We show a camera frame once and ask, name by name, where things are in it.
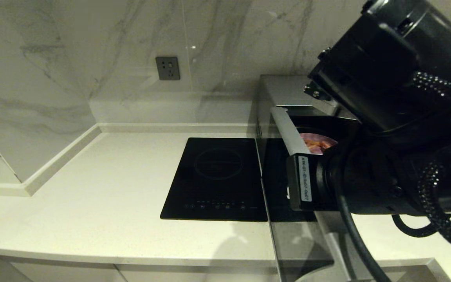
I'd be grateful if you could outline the orange french fries heap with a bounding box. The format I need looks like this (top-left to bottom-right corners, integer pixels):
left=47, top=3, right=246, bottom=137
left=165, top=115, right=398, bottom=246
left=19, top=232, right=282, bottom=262
left=306, top=138, right=334, bottom=154

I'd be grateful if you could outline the black induction cooktop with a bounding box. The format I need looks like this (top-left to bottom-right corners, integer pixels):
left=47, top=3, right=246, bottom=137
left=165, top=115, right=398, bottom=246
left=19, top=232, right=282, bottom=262
left=160, top=137, right=268, bottom=222

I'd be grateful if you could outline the white counter cabinet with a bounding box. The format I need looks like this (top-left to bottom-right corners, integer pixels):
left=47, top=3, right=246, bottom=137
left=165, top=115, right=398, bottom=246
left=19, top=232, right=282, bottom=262
left=0, top=253, right=451, bottom=282

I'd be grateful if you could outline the braided black robot cable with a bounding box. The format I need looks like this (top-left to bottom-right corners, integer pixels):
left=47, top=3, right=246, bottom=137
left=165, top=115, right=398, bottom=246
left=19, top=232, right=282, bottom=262
left=413, top=71, right=451, bottom=252

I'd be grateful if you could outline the grey single wall socket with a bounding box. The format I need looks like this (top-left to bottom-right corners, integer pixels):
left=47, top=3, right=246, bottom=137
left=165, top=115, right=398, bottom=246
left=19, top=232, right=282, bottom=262
left=155, top=56, right=180, bottom=81

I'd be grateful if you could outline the purple round plate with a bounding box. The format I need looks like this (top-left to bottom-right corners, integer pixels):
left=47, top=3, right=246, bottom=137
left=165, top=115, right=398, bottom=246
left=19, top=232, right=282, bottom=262
left=300, top=133, right=339, bottom=155

